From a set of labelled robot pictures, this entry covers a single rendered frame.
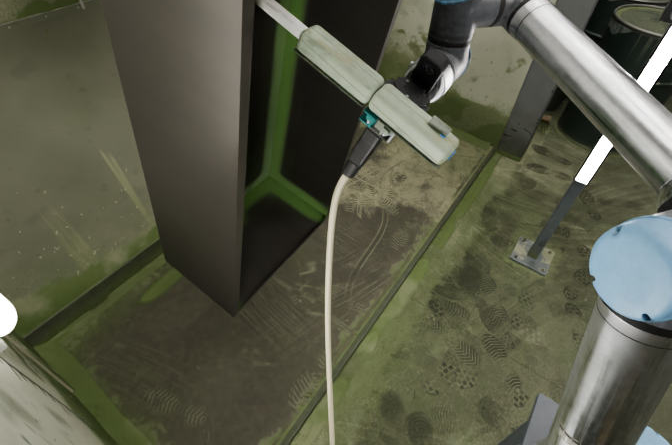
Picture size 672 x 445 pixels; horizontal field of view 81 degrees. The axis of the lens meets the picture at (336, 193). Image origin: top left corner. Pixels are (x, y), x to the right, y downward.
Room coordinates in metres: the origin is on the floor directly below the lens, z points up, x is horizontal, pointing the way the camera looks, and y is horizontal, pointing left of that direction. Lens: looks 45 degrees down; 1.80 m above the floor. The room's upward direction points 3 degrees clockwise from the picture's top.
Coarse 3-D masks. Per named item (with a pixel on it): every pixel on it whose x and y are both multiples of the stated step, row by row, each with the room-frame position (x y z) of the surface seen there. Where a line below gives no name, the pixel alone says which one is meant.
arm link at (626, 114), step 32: (512, 0) 0.83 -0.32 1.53; (544, 0) 0.81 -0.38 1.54; (512, 32) 0.80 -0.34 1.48; (544, 32) 0.73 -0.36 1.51; (576, 32) 0.71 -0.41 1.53; (544, 64) 0.70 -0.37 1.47; (576, 64) 0.65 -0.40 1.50; (608, 64) 0.63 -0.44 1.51; (576, 96) 0.62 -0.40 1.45; (608, 96) 0.57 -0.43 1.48; (640, 96) 0.56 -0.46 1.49; (608, 128) 0.54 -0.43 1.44; (640, 128) 0.51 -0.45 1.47; (640, 160) 0.48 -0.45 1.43
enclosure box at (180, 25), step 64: (128, 0) 0.71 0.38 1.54; (192, 0) 0.62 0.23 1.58; (320, 0) 1.23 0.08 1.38; (384, 0) 1.12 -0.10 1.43; (128, 64) 0.75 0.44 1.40; (192, 64) 0.64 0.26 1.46; (256, 64) 1.18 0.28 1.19; (192, 128) 0.66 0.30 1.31; (256, 128) 1.24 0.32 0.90; (320, 128) 1.22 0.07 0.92; (192, 192) 0.70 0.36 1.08; (256, 192) 1.26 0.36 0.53; (320, 192) 1.22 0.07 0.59; (192, 256) 0.76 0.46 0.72; (256, 256) 0.94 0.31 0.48
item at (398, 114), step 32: (256, 0) 0.69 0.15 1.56; (320, 32) 0.64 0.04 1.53; (320, 64) 0.60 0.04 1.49; (352, 64) 0.59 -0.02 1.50; (352, 96) 0.57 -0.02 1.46; (384, 96) 0.55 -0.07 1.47; (384, 128) 0.54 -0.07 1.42; (416, 128) 0.51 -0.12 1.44; (448, 128) 0.51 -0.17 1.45; (352, 160) 0.57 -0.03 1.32
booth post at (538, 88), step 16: (560, 0) 2.32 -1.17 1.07; (576, 0) 2.28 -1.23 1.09; (592, 0) 2.24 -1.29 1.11; (576, 16) 2.26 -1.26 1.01; (528, 80) 2.32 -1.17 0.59; (544, 80) 2.27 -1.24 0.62; (528, 96) 2.30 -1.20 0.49; (544, 96) 2.25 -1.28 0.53; (512, 112) 2.33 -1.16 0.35; (528, 112) 2.28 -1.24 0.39; (544, 112) 2.35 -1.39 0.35; (512, 128) 2.31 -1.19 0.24; (528, 128) 2.25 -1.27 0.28; (512, 144) 2.28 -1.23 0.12; (528, 144) 2.29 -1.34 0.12
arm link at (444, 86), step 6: (414, 66) 0.75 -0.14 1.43; (450, 66) 0.75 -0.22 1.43; (408, 72) 0.75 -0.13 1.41; (444, 72) 0.73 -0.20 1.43; (450, 72) 0.74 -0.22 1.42; (444, 78) 0.72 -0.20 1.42; (450, 78) 0.74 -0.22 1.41; (444, 84) 0.71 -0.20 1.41; (450, 84) 0.74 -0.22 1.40; (444, 90) 0.71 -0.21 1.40; (438, 96) 0.72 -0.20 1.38; (432, 102) 0.72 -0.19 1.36
